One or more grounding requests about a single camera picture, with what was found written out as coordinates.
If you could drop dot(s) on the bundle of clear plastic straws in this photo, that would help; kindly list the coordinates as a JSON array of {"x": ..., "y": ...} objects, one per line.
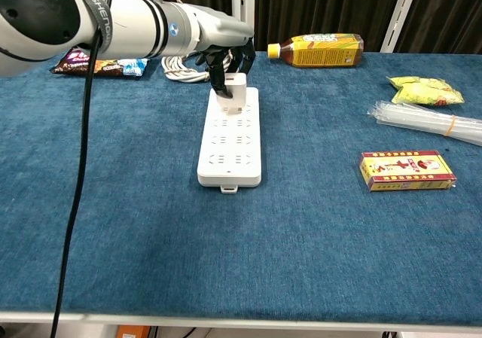
[{"x": 425, "y": 121}]

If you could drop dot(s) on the white plug adapter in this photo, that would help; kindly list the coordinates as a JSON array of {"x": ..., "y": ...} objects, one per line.
[{"x": 235, "y": 93}]

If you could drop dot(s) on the white power strip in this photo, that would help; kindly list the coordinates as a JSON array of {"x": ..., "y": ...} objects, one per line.
[{"x": 229, "y": 146}]

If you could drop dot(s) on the black pleated curtain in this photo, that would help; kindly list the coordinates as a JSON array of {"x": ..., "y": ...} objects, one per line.
[{"x": 320, "y": 3}]

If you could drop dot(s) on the tea bottle with yellow label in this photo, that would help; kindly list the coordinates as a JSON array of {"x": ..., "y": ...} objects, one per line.
[{"x": 320, "y": 52}]

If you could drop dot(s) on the yellow green snack packet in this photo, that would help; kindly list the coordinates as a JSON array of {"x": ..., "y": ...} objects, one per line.
[{"x": 425, "y": 91}]

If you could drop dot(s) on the red and yellow box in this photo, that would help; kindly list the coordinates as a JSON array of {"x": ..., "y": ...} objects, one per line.
[{"x": 406, "y": 170}]

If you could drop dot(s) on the dark chocolate snack packet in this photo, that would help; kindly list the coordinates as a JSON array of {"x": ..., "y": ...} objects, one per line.
[{"x": 113, "y": 67}]

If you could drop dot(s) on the orange box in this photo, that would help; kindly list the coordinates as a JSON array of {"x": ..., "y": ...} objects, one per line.
[{"x": 130, "y": 332}]

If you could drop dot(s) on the blue table cloth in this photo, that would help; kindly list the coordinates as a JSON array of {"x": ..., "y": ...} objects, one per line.
[{"x": 241, "y": 247}]

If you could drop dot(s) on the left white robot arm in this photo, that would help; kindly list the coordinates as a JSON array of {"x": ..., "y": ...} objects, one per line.
[{"x": 132, "y": 25}]

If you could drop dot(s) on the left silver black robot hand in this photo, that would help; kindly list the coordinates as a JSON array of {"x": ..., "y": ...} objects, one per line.
[{"x": 226, "y": 37}]

